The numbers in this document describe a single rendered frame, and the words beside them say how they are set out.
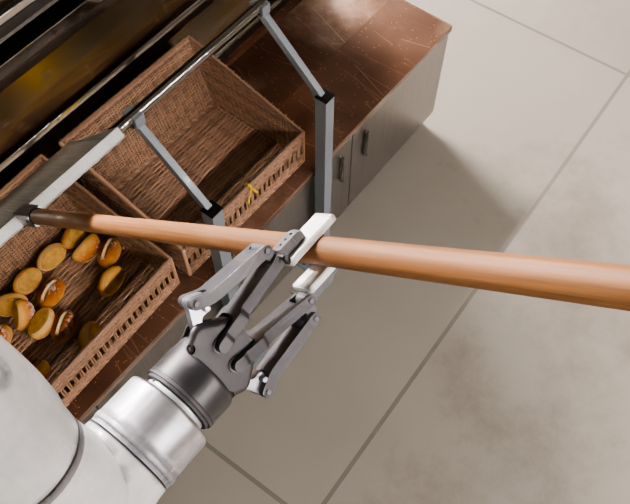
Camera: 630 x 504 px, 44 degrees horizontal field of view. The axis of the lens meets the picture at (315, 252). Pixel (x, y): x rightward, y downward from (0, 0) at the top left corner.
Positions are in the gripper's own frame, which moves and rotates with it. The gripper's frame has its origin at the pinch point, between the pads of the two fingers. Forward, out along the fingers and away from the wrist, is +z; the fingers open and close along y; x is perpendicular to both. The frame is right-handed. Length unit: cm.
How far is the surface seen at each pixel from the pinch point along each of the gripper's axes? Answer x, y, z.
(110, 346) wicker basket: -142, 52, 3
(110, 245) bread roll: -158, 36, 25
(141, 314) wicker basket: -143, 52, 15
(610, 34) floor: -153, 123, 268
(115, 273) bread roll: -153, 41, 20
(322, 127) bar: -121, 42, 86
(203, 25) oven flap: -171, 7, 100
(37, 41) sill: -144, -21, 41
